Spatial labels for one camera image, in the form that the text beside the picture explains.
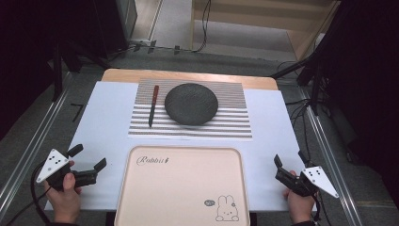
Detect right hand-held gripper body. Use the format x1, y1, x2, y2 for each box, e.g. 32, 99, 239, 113
275, 166, 340, 199

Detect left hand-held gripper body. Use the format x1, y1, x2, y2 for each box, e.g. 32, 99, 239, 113
35, 148, 99, 192

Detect person's right hand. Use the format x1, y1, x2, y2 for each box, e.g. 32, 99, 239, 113
283, 169, 318, 225

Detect person's left hand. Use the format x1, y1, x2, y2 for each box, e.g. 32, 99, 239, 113
43, 160, 84, 225

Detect white table sheet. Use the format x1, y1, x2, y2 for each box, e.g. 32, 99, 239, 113
44, 80, 318, 212

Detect striped placemat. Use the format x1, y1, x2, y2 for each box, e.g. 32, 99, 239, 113
127, 78, 253, 140

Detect black stand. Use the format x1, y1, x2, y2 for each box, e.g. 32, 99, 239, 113
270, 0, 356, 117
50, 37, 111, 103

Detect red and black pen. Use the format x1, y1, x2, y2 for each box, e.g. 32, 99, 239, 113
148, 85, 160, 128

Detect pink tray with rabbit print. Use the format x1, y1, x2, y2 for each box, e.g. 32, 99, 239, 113
114, 144, 251, 226

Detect wooden table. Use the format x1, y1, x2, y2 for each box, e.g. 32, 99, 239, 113
101, 68, 279, 91

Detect dark grey round plate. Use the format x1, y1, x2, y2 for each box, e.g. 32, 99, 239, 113
164, 82, 219, 127

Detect wooden shelf unit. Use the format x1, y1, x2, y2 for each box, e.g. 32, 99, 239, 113
189, 0, 343, 61

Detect power strip with plugs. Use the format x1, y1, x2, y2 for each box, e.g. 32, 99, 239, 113
127, 39, 183, 56

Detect black cabinet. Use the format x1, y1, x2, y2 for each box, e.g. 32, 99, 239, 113
92, 0, 138, 60

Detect metal floor rail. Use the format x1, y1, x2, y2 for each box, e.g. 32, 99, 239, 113
0, 73, 73, 216
296, 86, 365, 226

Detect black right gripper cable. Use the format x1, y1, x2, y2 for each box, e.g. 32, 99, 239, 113
311, 193, 322, 223

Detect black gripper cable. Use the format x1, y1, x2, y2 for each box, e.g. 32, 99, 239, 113
29, 161, 53, 226
311, 193, 322, 223

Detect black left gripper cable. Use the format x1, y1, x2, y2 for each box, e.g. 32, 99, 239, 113
29, 161, 53, 226

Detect black floor cables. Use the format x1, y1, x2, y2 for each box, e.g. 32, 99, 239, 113
277, 59, 316, 158

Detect black hanging cable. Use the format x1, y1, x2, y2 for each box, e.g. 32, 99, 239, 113
191, 0, 213, 54

